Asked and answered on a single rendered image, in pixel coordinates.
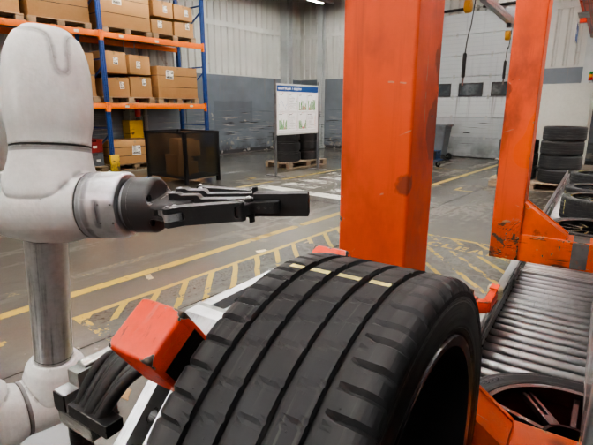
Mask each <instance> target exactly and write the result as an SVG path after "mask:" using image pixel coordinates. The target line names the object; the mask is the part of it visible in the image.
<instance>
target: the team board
mask: <svg viewBox="0 0 593 445"><path fill-rule="evenodd" d="M303 133H317V168H308V169H309V170H325V169H319V82H318V85H317V86H311V85H297V84H282V83H276V79H274V175H270V174H266V175H267V176H269V177H283V178H285V177H284V176H277V135H290V134H303Z"/></svg>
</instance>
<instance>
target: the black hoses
mask: <svg viewBox="0 0 593 445"><path fill-rule="evenodd" d="M141 376H142V374H141V373H139V372H138V371H137V370H136V369H134V368H133V367H132V366H131V365H129V364H128V363H127V362H126V361H125V360H123V359H122V358H121V357H120V356H118V355H117V354H116V353H115V352H114V351H112V350H111V349H110V350H108V351H106V352H104V353H103V354H102V355H101V356H100V357H99V358H98V359H97V360H96V361H95V362H94V364H93V365H92V366H91V368H90V370H89V371H88V373H87V375H86V377H85V379H84V380H83V382H82V384H81V387H80V389H79V392H78V394H77V397H76V400H74V401H72V402H70V403H69V404H68V411H69V415H70V416H71V417H72V418H74V419H76V420H77V421H78V422H80V423H81V424H83V425H84V426H86V427H88V428H89V429H91V430H93V431H94V432H96V433H97V434H98V435H100V436H101V437H103V438H104V439H106V440H107V439H108V438H110V437H111V436H113V435H114V434H116V433H118V432H119V431H121V430H122V428H123V426H124V421H123V417H122V416H121V415H119V414H118V413H116V412H114V411H113V409H114V408H115V406H116V404H117V403H118V401H119V400H120V398H121V397H122V395H123V394H124V392H125V391H126V390H127V389H128V388H129V387H130V386H131V385H132V383H133V382H135V380H137V379H138V378H139V377H141Z"/></svg>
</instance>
